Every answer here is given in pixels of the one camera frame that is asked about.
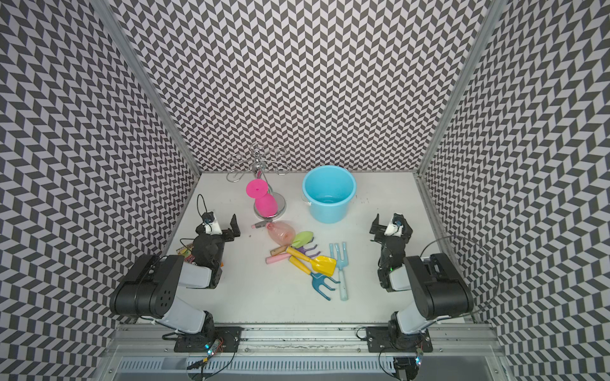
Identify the blue rake yellow handle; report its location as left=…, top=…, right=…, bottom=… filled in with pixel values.
left=289, top=257, right=339, bottom=301

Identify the aluminium front rail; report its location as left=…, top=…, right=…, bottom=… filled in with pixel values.
left=95, top=323, right=513, bottom=380

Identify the chrome wire glass rack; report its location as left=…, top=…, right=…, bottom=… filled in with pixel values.
left=226, top=143, right=289, bottom=222

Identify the clear pink plastic glass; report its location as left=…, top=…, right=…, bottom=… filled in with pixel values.
left=251, top=221, right=296, bottom=246

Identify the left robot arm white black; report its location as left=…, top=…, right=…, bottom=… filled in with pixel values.
left=110, top=212, right=241, bottom=341

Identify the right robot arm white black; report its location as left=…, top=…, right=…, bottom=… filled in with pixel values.
left=369, top=214, right=474, bottom=348

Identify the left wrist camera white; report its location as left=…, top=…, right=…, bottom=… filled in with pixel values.
left=202, top=211, right=222, bottom=235

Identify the orange candy bag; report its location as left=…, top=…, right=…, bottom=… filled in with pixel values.
left=176, top=244, right=195, bottom=264

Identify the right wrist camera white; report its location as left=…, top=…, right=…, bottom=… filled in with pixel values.
left=384, top=214, right=401, bottom=237

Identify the turquoise plastic bucket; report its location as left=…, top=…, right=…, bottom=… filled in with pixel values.
left=302, top=166, right=357, bottom=224

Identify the yellow toy shovel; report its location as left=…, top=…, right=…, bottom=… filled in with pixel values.
left=287, top=247, right=337, bottom=276

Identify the purple rake pink handle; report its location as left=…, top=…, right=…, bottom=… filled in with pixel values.
left=265, top=244, right=321, bottom=264

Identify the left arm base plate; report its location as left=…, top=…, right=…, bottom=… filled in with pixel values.
left=173, top=325, right=243, bottom=353

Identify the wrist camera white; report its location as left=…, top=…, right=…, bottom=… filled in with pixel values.
left=202, top=211, right=222, bottom=235
left=384, top=214, right=401, bottom=237

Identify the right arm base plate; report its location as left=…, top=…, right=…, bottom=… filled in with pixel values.
left=365, top=326, right=434, bottom=353

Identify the light blue toy fork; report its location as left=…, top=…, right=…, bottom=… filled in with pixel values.
left=329, top=242, right=349, bottom=302

